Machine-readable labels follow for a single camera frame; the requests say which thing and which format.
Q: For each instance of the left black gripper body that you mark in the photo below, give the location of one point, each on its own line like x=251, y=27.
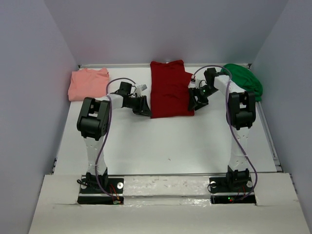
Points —
x=134, y=104

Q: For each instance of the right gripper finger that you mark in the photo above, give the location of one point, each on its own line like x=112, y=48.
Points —
x=192, y=99
x=200, y=103

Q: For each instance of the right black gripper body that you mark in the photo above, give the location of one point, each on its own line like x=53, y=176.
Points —
x=204, y=92

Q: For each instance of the red t shirt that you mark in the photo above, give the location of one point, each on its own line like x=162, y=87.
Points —
x=169, y=90

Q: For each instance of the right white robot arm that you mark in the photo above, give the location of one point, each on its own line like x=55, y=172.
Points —
x=240, y=116

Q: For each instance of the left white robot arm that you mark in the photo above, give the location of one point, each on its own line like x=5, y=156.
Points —
x=94, y=122

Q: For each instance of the green t shirt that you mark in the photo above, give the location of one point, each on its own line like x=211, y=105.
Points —
x=245, y=79

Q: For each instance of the folded pink t shirt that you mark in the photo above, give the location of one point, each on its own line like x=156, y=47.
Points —
x=88, y=83

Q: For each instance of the white front cover board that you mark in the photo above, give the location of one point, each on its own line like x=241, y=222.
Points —
x=169, y=205

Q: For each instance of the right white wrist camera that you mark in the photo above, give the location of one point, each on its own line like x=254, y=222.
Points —
x=194, y=83

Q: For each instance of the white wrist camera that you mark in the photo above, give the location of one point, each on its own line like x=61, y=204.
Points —
x=194, y=83
x=139, y=89

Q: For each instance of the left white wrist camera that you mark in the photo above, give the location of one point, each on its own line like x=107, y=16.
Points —
x=139, y=89

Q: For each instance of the aluminium table frame rail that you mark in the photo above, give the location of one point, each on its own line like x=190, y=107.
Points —
x=133, y=65

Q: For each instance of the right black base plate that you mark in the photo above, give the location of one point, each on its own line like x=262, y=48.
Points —
x=221, y=193

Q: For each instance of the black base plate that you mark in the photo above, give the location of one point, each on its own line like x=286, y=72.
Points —
x=90, y=194
x=221, y=193

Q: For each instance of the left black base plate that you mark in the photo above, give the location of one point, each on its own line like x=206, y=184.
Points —
x=90, y=194

